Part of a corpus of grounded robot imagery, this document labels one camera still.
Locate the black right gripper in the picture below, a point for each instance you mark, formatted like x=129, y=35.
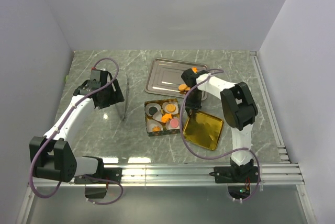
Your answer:
x=194, y=107

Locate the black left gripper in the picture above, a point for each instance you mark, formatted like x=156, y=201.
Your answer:
x=116, y=96

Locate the pink sandwich cookie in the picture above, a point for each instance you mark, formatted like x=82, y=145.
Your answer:
x=174, y=123

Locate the gold tin lid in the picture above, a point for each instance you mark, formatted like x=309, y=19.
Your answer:
x=203, y=130

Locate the green christmas cookie tin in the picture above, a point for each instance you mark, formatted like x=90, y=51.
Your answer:
x=164, y=131

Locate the black sandwich cookie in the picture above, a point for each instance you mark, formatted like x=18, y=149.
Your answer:
x=152, y=110

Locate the orange flower swirl cookie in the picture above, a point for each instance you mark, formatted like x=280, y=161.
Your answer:
x=156, y=128

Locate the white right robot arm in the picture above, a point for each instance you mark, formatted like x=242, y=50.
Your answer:
x=239, y=110

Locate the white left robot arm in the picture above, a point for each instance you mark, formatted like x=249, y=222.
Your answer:
x=51, y=155

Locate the orange cookie in tin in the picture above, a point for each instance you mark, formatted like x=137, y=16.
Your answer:
x=170, y=108

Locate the tan round sandwich cookie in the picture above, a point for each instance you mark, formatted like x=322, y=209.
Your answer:
x=182, y=87

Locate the white paper cup back right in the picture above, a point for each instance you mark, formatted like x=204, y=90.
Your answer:
x=172, y=102

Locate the white paper cup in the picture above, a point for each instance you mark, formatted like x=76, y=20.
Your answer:
x=150, y=105
x=152, y=123
x=172, y=102
x=168, y=127
x=157, y=116

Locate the white paper cup front right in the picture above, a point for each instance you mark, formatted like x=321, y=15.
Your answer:
x=168, y=127

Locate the white paper cup middle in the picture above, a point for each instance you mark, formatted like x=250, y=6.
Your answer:
x=157, y=116

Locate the white paper cup back left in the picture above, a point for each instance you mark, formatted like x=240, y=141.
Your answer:
x=150, y=105

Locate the white paper cup front left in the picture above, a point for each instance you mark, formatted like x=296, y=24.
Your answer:
x=152, y=123

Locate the silver metal tray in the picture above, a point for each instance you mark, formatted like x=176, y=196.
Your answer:
x=164, y=76

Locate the aluminium mounting rail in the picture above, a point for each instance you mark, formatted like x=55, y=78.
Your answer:
x=155, y=175

